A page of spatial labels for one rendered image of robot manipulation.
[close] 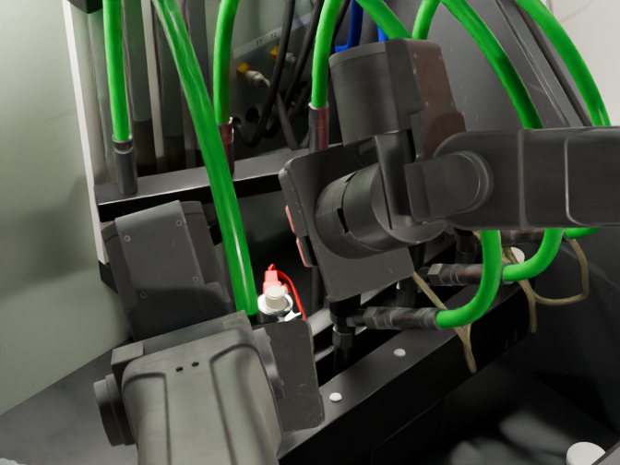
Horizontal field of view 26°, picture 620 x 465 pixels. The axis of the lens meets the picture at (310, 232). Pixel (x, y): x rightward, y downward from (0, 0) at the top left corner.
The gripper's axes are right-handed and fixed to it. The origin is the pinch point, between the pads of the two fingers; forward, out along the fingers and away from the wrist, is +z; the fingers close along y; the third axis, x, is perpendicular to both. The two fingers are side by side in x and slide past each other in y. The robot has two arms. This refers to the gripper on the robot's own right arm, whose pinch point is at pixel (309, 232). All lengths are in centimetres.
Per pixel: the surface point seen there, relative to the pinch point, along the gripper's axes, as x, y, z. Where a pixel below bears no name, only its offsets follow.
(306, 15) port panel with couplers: -19.0, 21.7, 32.4
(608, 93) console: -40.1, 4.2, 16.7
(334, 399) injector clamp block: -3.5, -14.4, 16.5
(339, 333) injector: -6.0, -9.1, 16.9
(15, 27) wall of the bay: 12.9, 24.3, 18.0
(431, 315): -8.9, -9.2, 3.3
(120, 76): 6.5, 17.4, 14.1
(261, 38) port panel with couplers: -13.1, 20.4, 31.3
